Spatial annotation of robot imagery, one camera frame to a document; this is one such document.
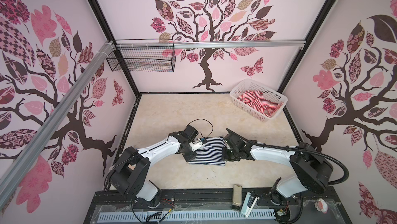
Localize blue white striped tank top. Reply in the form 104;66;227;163
188;136;226;167

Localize red white striped tank top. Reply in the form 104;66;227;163
237;90;283;117

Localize white plastic laundry basket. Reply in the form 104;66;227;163
230;79;288;122

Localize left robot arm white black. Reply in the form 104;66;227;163
104;125;207;207

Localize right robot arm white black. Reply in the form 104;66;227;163
222;130;333;205

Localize small beige rectangular block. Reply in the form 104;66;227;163
232;184;243;211

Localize white black handheld device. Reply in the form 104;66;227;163
240;192;259;218

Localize small pink white object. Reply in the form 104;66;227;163
314;198;329;214

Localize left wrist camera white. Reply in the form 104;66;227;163
189;137;207;152

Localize white slotted cable duct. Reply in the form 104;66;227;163
95;209;276;224

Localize black wire mesh basket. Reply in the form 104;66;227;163
106;38;176;72

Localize aluminium rail back horizontal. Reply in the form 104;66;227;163
116;40;306;49

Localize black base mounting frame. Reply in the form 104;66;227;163
83;187;352;224

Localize black corrugated cable conduit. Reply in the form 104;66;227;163
226;127;349;186

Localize aluminium rail left diagonal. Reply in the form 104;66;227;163
1;40;114;207

